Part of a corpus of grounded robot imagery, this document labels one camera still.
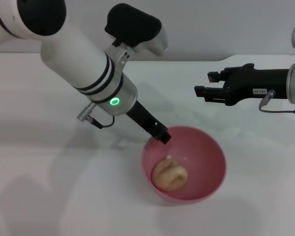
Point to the pink plastic bowl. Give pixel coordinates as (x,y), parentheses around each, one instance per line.
(204,172)

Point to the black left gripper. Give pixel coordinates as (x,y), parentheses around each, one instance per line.
(145,118)

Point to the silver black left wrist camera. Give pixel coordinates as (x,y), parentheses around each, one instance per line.
(135,24)

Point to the beige egg yolk pastry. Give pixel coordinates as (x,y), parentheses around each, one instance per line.
(170,175)

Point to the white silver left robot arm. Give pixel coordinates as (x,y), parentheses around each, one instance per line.
(76,56)

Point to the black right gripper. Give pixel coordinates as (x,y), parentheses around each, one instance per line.
(255,83)

